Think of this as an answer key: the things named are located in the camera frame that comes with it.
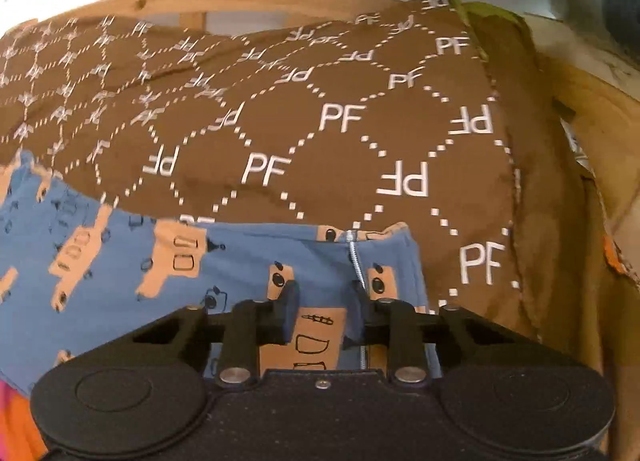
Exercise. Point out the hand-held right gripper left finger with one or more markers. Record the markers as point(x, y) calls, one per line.
point(283, 315)

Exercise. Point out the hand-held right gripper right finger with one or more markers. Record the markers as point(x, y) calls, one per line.
point(370, 321)

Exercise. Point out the blue printed pants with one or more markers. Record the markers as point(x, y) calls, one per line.
point(125, 301)

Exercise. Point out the brown printed blanket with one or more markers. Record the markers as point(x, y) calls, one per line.
point(310, 151)

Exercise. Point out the small orange object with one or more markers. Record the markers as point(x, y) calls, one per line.
point(614, 256)

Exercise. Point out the orange cloth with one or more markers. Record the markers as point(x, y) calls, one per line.
point(20, 426)

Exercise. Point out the wooden bed frame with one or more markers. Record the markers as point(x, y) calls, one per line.
point(240, 0)

